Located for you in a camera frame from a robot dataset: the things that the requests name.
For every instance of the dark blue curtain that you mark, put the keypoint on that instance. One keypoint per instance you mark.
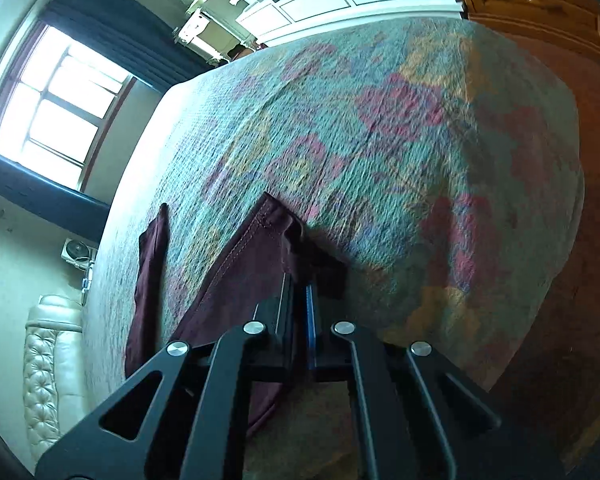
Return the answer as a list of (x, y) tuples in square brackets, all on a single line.
[(130, 25), (40, 195)]

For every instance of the brown wooden cabinet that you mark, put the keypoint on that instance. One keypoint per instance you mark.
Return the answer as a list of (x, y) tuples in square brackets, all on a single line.
[(540, 5)]

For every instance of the cream tufted leather headboard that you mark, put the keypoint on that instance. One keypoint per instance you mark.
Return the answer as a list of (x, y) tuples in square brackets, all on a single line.
[(45, 370)]

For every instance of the window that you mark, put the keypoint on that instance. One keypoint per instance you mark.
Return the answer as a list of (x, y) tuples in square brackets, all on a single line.
[(55, 105)]

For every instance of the maroon pants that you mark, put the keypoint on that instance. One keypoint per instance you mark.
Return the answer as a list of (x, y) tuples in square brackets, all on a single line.
[(240, 270)]

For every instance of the floral bed blanket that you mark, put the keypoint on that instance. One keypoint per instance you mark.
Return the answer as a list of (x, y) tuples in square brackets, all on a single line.
[(380, 160)]

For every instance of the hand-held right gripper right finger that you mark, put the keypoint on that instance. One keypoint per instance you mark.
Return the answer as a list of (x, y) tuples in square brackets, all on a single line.
[(311, 325)]

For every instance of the white box with round disc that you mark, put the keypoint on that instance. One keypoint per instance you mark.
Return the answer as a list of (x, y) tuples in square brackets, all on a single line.
[(77, 252)]

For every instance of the white dressing table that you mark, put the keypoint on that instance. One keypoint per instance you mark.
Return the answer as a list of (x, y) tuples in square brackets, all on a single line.
[(200, 25)]

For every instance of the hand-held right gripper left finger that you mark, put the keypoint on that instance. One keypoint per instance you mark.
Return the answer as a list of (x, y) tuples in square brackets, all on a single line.
[(280, 345)]

